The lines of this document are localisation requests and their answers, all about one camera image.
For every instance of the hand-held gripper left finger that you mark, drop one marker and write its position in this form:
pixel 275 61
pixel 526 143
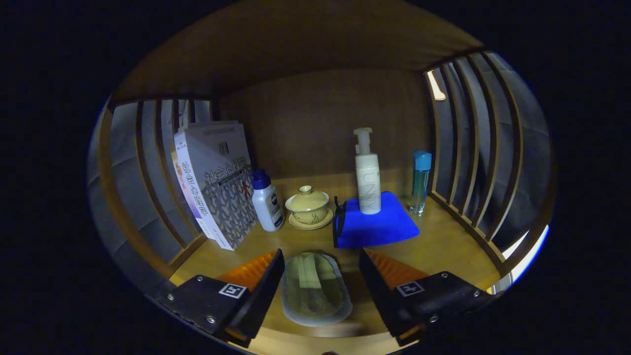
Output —
pixel 261 296

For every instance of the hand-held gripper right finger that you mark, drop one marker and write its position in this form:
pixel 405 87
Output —
pixel 384 301

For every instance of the wooden countertop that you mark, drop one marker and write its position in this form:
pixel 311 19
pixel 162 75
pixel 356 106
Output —
pixel 443 246

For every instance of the brown wooden cabinet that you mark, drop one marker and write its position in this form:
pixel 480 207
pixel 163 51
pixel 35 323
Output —
pixel 320 108

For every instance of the blue folded cloth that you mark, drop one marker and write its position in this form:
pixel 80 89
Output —
pixel 379 227

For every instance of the white bottle blue cap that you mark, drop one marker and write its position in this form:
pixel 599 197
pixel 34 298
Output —
pixel 268 207

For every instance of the yellow lidded teacup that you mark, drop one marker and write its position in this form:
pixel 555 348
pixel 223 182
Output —
pixel 308 204

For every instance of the thick white patterned book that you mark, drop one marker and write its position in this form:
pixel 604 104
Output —
pixel 222 197

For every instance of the white pump bottle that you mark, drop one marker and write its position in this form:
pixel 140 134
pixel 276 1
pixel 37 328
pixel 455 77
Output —
pixel 368 187

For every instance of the clear blue bottle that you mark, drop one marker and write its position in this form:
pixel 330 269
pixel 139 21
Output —
pixel 421 177

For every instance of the thin purple book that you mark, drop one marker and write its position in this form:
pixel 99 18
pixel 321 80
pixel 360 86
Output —
pixel 173 167

